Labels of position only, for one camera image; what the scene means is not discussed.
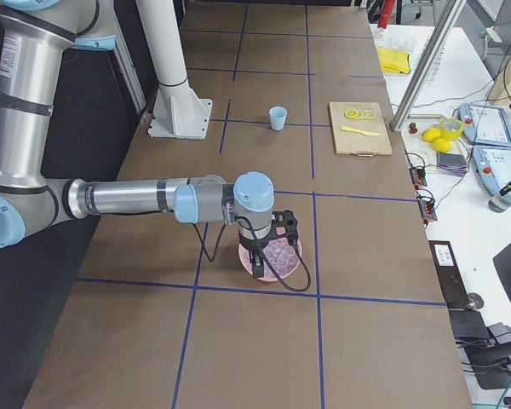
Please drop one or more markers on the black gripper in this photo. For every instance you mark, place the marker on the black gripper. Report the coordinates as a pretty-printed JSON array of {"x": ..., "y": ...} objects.
[{"x": 252, "y": 247}]

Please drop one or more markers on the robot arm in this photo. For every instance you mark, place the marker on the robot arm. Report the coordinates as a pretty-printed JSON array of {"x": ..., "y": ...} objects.
[{"x": 66, "y": 123}]

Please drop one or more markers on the pile of clear ice cubes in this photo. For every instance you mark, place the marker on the pile of clear ice cubes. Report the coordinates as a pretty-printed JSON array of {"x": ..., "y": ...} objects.
[{"x": 282, "y": 257}]

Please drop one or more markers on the light blue paper cup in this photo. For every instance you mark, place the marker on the light blue paper cup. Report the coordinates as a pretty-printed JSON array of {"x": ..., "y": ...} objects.
[{"x": 277, "y": 117}]

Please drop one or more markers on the wooden cutting board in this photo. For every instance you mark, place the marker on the wooden cutting board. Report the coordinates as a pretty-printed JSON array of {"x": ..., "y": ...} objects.
[{"x": 347, "y": 143}]

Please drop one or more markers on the wooden knife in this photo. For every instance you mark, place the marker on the wooden knife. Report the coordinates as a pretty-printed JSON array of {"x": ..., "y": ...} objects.
[{"x": 359, "y": 131}]

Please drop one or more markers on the yellow lemon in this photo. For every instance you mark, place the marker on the yellow lemon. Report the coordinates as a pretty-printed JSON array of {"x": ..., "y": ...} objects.
[
  {"x": 431, "y": 134},
  {"x": 441, "y": 145}
]

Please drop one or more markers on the black notebook stack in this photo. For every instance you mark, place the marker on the black notebook stack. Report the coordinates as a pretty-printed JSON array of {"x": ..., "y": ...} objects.
[{"x": 453, "y": 163}]

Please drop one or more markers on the yellow tape roll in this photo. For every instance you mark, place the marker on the yellow tape roll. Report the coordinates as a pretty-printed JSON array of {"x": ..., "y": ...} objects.
[{"x": 451, "y": 128}]

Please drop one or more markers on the yellow cloth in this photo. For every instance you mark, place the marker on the yellow cloth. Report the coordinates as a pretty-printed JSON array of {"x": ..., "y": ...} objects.
[{"x": 394, "y": 61}]

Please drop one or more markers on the teach pendant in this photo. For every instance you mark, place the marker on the teach pendant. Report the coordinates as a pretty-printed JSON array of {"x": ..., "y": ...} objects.
[
  {"x": 493, "y": 165},
  {"x": 485, "y": 124}
]

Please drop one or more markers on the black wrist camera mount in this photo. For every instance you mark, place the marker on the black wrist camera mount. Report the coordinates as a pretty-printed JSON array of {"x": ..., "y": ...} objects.
[{"x": 284, "y": 225}]

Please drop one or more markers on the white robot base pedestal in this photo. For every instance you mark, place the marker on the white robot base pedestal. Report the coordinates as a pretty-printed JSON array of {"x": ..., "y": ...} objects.
[{"x": 177, "y": 112}]

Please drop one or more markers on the aluminium frame post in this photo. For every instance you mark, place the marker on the aluminium frame post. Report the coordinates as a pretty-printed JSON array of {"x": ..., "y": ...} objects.
[{"x": 436, "y": 42}]

